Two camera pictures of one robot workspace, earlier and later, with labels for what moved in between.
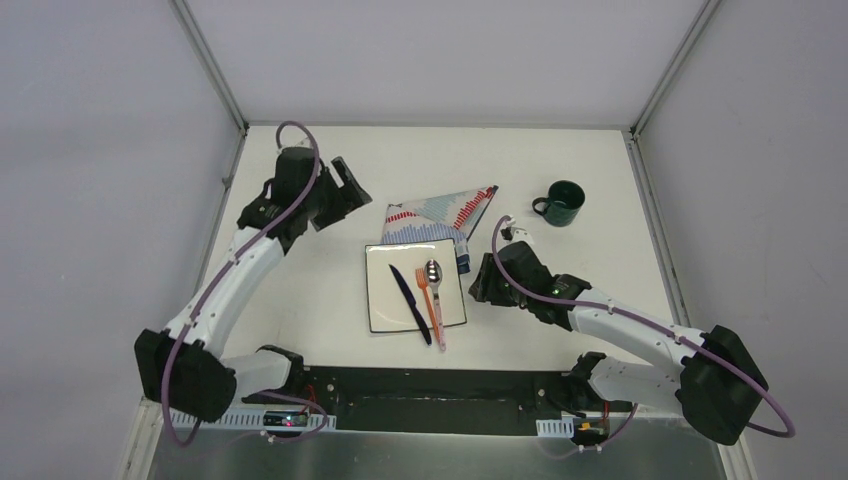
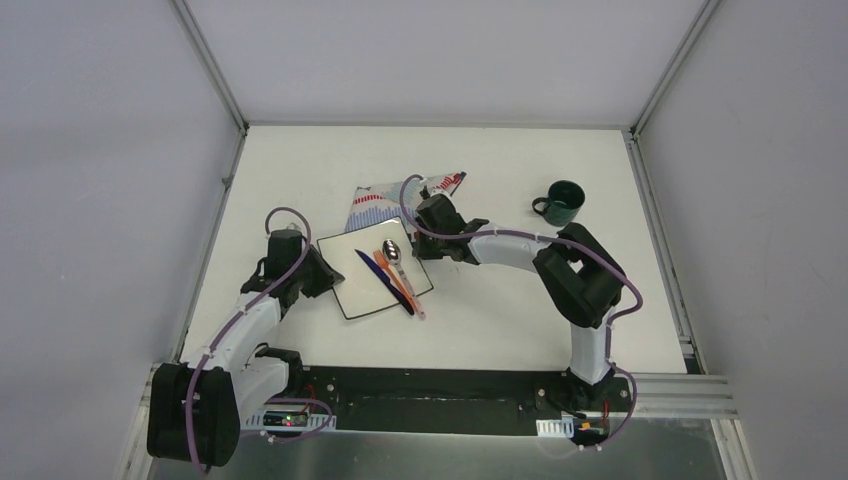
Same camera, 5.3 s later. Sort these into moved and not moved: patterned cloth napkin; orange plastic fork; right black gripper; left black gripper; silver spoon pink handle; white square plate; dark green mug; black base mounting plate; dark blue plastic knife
Moved: left black gripper; patterned cloth napkin; right black gripper; orange plastic fork; silver spoon pink handle; dark blue plastic knife; white square plate
Not moved: dark green mug; black base mounting plate
